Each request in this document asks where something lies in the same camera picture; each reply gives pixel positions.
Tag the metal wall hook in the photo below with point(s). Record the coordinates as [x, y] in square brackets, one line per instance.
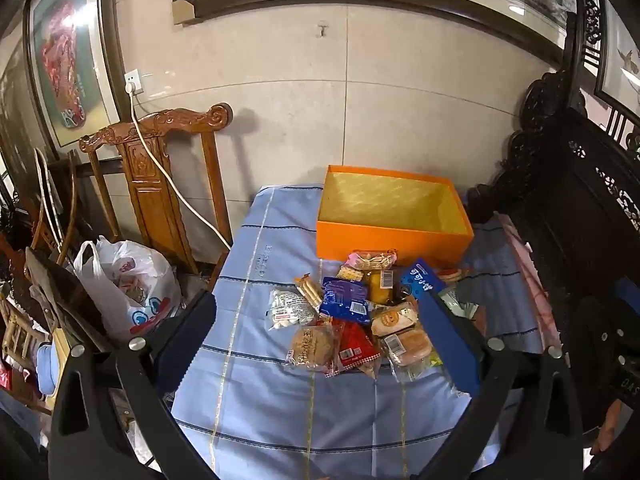
[322, 29]

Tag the yellow cake packet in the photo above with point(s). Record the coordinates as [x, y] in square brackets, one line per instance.
[376, 287]

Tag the red snack packet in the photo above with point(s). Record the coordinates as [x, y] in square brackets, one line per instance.
[355, 347]

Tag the breadstick packet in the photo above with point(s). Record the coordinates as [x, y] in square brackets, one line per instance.
[309, 291]

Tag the framed red painting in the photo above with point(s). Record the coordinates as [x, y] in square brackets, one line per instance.
[65, 70]

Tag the blue packet with white lettering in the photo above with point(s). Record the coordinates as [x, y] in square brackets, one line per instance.
[420, 277]

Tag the pink biscuit packet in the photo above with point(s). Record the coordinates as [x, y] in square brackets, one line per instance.
[372, 260]

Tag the dark carved wooden furniture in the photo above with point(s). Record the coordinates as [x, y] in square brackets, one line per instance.
[575, 185]

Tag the carved wooden chair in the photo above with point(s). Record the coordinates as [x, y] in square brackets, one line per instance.
[150, 195]

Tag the red and white packet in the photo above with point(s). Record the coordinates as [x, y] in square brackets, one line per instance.
[450, 275]

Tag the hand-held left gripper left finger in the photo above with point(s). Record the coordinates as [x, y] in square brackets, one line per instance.
[185, 345]

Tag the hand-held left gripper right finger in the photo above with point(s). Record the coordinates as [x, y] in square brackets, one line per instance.
[450, 340]

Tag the yellow square cracker packet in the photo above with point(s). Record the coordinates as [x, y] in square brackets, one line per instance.
[350, 273]

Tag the framed bird picture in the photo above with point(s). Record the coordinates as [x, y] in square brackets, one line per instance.
[625, 60]

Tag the person's right hand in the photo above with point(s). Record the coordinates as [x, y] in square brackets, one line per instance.
[610, 430]

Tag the round cookie packet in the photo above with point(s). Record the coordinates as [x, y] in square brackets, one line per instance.
[310, 347]

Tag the white plastic bag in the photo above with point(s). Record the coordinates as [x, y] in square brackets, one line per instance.
[115, 280]

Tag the blue striped tablecloth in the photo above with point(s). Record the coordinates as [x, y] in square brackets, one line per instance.
[280, 410]

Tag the white wall socket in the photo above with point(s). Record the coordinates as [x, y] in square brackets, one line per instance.
[134, 77]

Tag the green and white packet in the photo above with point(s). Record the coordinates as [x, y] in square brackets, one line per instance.
[462, 305]

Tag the grey cloth bag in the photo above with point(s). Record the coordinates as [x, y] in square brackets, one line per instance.
[55, 290]

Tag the pink cloth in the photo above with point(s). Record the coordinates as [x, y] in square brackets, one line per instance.
[520, 255]

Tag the white candy packet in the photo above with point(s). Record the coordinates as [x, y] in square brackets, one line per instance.
[287, 310]

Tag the dark blue snack packet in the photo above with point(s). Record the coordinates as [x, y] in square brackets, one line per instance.
[342, 300]

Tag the orange cardboard box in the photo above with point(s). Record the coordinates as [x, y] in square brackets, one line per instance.
[390, 240]

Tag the bun packet with orange label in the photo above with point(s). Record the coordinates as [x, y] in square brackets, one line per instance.
[392, 319]

